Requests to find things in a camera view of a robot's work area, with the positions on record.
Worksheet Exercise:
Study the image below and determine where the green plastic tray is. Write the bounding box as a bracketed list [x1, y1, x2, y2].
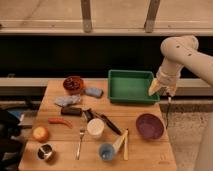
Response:
[108, 70, 160, 104]

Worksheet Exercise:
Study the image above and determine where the dark brown block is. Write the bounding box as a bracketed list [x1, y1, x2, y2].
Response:
[61, 107, 82, 116]

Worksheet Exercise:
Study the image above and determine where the blue plastic cup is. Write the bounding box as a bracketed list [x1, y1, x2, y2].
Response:
[98, 143, 115, 161]

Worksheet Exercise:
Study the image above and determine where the blue sponge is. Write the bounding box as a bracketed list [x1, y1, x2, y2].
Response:
[85, 87, 103, 98]

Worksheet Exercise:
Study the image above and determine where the red chili pepper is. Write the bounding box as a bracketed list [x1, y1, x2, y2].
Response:
[48, 118, 72, 128]

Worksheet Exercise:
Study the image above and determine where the white plastic cup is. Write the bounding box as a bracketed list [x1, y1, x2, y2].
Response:
[87, 118, 105, 139]

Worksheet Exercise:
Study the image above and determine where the red yellow apple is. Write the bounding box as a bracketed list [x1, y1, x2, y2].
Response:
[33, 126, 49, 142]

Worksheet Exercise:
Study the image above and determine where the crumpled blue cloth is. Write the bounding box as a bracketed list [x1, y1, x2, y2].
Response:
[54, 95, 81, 107]

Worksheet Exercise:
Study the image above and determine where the black bag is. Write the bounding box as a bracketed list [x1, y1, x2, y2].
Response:
[0, 108, 23, 171]

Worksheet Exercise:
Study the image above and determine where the small metal cup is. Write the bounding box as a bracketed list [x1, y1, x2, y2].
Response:
[37, 144, 54, 162]

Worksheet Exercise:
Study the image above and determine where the silver fork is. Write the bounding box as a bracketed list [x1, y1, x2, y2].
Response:
[76, 128, 85, 160]

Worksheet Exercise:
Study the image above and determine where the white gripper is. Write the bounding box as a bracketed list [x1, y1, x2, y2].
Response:
[148, 67, 180, 97]

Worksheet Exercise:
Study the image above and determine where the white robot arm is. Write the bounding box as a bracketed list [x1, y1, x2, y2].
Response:
[148, 36, 213, 96]

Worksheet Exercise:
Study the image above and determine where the black handled knife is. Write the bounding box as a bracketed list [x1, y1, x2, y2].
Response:
[94, 112, 122, 135]

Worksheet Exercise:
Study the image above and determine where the red bowl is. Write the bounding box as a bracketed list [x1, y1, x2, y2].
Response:
[63, 76, 84, 95]

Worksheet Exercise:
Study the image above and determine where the purple bowl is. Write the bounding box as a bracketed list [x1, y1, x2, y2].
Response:
[136, 113, 164, 140]

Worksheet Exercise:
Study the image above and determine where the black clip tool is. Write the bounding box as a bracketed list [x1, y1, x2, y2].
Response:
[83, 109, 94, 121]

